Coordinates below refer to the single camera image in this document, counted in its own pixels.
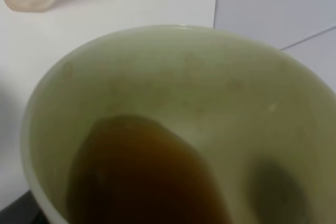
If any pale green plastic cup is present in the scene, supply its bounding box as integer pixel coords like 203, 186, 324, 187
20, 25, 335, 223

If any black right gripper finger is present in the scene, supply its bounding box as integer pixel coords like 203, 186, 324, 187
1, 191, 46, 224

